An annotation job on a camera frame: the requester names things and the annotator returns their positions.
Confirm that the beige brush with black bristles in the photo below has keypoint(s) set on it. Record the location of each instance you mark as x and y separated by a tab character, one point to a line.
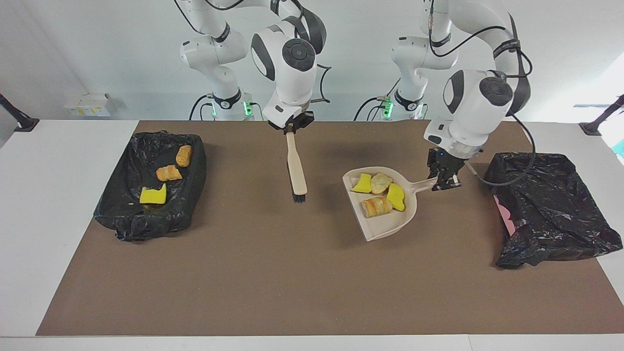
296	168

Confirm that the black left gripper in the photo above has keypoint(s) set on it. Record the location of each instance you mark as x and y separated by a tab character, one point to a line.
446	163

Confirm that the golden flaky pastry piece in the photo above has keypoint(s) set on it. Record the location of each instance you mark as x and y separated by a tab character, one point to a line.
169	173

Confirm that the teal plastic object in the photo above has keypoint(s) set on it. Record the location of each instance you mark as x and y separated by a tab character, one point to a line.
620	148

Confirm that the black trash bag over pink bin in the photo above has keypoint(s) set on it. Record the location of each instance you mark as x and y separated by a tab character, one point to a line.
546	204

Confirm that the pale chip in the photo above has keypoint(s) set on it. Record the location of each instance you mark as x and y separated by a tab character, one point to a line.
380	182

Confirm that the orange striped croissant piece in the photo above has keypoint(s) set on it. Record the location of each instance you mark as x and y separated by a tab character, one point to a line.
377	207

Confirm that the black trash bag liner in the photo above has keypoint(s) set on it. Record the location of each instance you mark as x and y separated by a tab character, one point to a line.
185	204

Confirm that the pink plastic bin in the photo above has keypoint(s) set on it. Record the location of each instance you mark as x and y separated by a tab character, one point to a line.
504	217

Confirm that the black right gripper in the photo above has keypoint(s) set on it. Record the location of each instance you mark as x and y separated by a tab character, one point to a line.
302	119

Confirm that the large notched yellow sponge piece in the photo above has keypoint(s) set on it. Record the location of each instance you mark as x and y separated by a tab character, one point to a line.
153	196

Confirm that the beige plastic dustpan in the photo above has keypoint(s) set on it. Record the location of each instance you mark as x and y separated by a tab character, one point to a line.
385	222

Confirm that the brown table mat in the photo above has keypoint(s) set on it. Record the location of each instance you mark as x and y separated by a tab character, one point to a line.
292	292

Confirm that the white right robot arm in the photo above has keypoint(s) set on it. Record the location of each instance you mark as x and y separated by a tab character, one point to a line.
287	63

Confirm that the brown fried nugget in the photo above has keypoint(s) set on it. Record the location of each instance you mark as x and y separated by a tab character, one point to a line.
184	156

